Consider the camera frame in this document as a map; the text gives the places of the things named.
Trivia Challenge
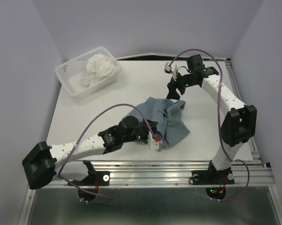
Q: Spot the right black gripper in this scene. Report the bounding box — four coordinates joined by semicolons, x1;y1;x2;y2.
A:
165;70;197;100

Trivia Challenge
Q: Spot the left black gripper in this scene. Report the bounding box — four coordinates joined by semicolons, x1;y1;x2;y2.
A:
122;118;157;143

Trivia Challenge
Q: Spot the light blue denim skirt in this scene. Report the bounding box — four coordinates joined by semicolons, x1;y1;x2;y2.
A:
127;97;190;149

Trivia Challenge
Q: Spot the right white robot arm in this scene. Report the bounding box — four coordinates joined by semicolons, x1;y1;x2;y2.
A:
164;54;257;183

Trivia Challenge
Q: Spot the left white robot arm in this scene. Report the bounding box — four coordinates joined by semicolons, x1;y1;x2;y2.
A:
22;116;161;190

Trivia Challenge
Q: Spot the white crumpled skirt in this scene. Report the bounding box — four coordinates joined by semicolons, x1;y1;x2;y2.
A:
82;54;119;86

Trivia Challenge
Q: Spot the white plastic basket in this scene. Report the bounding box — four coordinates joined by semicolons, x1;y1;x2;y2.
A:
55;47;122;98

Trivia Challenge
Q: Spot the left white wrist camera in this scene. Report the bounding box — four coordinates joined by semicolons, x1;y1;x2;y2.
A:
147;132;162;152

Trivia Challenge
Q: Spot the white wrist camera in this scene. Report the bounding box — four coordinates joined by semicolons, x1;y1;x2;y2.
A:
147;132;162;152
164;63;178;81

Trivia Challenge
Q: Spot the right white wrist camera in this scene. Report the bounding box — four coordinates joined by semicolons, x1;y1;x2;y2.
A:
164;63;178;81

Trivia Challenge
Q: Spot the aluminium frame rail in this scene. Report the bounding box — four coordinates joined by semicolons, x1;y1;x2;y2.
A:
26;60;282;225

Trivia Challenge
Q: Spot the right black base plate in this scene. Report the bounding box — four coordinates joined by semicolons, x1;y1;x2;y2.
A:
189;168;235;200

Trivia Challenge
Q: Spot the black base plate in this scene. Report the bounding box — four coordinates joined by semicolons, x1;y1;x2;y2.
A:
67;161;110;204
189;168;235;200

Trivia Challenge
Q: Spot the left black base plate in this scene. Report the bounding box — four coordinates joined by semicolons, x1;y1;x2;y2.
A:
67;161;110;204

